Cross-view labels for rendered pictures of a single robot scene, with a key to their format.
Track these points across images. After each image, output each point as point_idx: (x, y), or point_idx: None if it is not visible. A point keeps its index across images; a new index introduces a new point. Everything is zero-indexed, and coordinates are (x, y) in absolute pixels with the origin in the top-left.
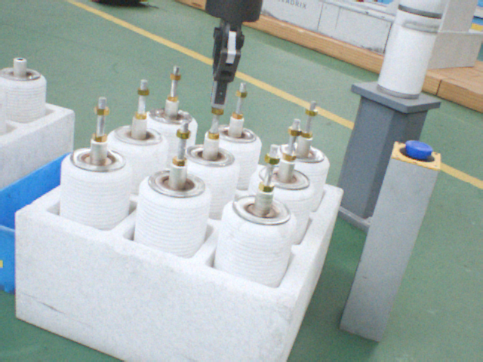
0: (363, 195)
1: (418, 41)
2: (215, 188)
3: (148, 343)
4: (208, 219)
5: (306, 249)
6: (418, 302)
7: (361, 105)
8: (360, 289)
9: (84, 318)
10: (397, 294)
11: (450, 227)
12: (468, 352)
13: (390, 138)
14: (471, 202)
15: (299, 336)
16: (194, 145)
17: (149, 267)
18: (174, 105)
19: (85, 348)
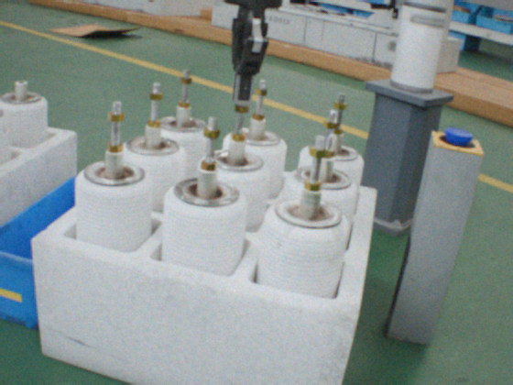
0: (387, 198)
1: (428, 34)
2: (246, 195)
3: (191, 373)
4: None
5: (355, 254)
6: (457, 300)
7: (376, 104)
8: (408, 292)
9: (115, 351)
10: None
11: (471, 223)
12: (511, 341)
13: (410, 135)
14: (484, 197)
15: None
16: (215, 151)
17: (186, 290)
18: (187, 112)
19: (121, 383)
